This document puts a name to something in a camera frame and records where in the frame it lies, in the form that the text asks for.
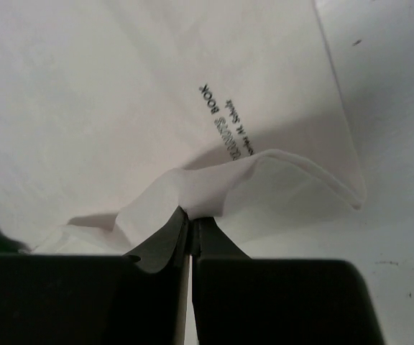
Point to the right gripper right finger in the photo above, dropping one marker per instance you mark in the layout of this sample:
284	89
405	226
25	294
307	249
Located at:
241	300

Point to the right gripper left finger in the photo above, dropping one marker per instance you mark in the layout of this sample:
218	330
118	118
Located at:
134	298

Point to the white green raglan t-shirt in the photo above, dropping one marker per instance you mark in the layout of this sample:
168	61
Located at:
115	113

